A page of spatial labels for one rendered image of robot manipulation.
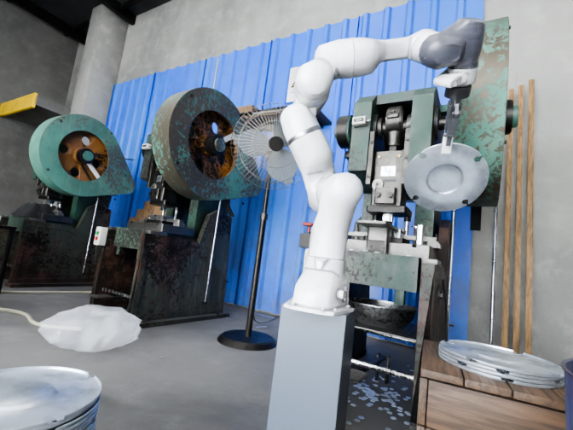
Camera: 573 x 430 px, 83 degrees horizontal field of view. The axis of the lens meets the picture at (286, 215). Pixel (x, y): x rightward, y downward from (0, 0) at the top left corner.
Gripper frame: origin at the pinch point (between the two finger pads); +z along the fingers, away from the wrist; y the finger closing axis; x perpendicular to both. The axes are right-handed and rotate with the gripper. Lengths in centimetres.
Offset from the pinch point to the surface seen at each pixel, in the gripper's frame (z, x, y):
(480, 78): -16.6, -10.2, 20.2
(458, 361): 35, -3, -62
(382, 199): 38.2, 20.5, 20.2
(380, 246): 50, 19, -1
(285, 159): 43, 85, 69
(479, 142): 3.5, -12.7, 10.3
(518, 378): 29, -14, -67
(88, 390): 15, 77, -99
